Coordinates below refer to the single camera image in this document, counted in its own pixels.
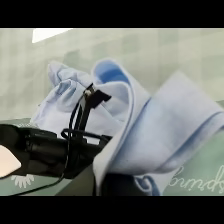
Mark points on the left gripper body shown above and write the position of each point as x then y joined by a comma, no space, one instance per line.
50,151

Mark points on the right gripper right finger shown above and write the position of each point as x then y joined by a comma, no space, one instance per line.
118,185

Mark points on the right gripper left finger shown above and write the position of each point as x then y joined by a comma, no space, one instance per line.
81,185

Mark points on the light blue shirt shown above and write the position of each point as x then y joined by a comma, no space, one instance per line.
166,133

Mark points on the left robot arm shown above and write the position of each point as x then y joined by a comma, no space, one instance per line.
7,160

